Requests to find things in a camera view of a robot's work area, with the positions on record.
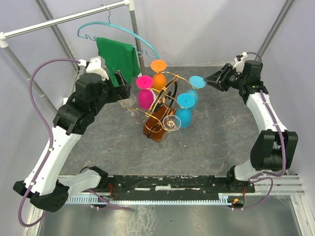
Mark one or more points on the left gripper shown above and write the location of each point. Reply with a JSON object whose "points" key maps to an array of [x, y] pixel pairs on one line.
{"points": [[122, 91]]}

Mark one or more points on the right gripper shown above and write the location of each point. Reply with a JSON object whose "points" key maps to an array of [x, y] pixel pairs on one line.
{"points": [[220, 84]]}

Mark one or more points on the blue wine glass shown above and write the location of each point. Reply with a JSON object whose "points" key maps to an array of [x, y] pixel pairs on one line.
{"points": [[196, 83], [185, 102]]}

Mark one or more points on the orange wine glass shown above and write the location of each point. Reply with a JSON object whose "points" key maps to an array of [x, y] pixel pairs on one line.
{"points": [[159, 80]]}

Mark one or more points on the clear wine glass front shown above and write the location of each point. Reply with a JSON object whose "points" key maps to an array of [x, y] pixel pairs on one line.
{"points": [[171, 123]]}

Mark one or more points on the clear wine glass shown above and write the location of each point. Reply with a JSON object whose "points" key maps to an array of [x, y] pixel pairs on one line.
{"points": [[171, 123], [128, 103]]}

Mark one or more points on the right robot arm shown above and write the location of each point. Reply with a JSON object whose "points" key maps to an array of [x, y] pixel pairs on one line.
{"points": [[273, 150]]}

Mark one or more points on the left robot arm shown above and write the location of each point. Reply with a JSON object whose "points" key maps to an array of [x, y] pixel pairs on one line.
{"points": [[42, 187]]}

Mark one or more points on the clear wine glass left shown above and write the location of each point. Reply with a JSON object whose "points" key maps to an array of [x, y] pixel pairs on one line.
{"points": [[128, 103]]}

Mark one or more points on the pink wine glass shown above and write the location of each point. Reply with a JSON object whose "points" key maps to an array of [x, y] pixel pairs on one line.
{"points": [[145, 96]]}

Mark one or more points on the green cloth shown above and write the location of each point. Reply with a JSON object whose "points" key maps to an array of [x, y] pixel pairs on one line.
{"points": [[118, 56]]}

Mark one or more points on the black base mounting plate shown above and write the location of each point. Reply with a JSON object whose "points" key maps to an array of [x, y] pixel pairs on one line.
{"points": [[171, 188]]}

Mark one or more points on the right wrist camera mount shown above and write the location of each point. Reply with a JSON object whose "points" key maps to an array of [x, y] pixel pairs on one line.
{"points": [[240, 60]]}

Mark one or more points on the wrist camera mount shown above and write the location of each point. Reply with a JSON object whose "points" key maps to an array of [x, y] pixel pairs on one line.
{"points": [[97, 65], [240, 60]]}

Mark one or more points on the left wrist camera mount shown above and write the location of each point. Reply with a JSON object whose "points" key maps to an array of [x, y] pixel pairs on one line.
{"points": [[97, 65]]}

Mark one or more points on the gold wire wine glass rack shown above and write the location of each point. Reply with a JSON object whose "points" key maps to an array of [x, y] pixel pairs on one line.
{"points": [[164, 104]]}

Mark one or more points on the white clothes rail frame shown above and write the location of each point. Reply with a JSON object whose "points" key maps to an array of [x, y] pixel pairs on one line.
{"points": [[26, 51]]}

